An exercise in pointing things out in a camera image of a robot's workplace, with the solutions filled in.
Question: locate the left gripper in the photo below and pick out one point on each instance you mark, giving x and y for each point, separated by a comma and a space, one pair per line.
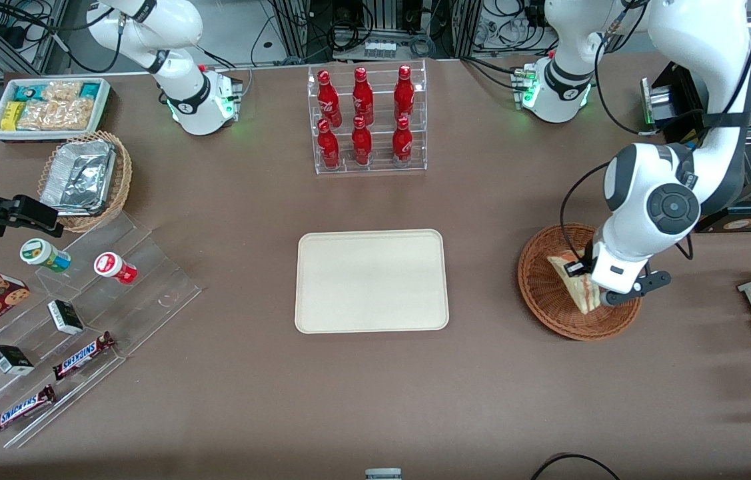
587, 260

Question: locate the triangle sandwich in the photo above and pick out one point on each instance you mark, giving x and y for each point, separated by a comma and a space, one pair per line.
578, 290

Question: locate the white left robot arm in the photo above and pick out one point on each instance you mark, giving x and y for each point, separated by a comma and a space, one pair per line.
628, 193

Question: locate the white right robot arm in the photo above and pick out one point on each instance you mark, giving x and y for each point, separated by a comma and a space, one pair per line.
188, 100

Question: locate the round brown wicker basket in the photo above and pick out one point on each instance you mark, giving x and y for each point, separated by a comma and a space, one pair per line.
548, 300

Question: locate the oval wicker basket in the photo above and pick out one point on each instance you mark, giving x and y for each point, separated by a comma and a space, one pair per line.
123, 180

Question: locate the beige plastic tray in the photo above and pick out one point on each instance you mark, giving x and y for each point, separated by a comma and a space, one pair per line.
368, 280

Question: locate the green lid snack cup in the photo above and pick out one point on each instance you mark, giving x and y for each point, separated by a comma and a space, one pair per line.
38, 252

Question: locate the aluminium foil container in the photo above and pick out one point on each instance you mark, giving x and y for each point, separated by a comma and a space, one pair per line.
78, 176

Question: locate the yellow snack packet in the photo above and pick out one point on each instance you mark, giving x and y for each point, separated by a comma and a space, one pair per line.
12, 115

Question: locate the red snack cup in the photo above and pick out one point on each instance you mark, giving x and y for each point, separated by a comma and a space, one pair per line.
112, 265

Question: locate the large clear cracker bag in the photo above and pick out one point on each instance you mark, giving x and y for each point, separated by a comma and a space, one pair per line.
58, 114

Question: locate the teal snack packet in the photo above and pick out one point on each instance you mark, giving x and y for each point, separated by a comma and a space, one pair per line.
90, 90
28, 92

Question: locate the small black box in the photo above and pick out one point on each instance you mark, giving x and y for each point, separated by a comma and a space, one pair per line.
65, 316
10, 360

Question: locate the small clear cracker bag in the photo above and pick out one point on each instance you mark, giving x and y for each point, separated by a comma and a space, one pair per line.
62, 90

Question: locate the clear acrylic stepped display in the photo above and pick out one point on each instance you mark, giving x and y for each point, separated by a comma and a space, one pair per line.
155, 286

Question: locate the Snickers chocolate bar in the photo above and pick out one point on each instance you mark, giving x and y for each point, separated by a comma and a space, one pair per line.
18, 410
82, 356

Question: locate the silver electronics box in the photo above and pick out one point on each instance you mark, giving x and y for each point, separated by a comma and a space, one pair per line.
656, 100

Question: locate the clear acrylic bottle rack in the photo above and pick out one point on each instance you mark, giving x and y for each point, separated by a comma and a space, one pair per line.
415, 160

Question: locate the red cola bottle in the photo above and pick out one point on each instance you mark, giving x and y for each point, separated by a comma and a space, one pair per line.
362, 96
328, 146
362, 143
328, 100
404, 93
402, 141

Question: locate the small grey device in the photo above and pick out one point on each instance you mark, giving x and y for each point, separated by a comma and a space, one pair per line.
383, 474

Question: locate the white power strip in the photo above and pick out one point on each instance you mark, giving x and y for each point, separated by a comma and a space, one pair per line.
380, 50

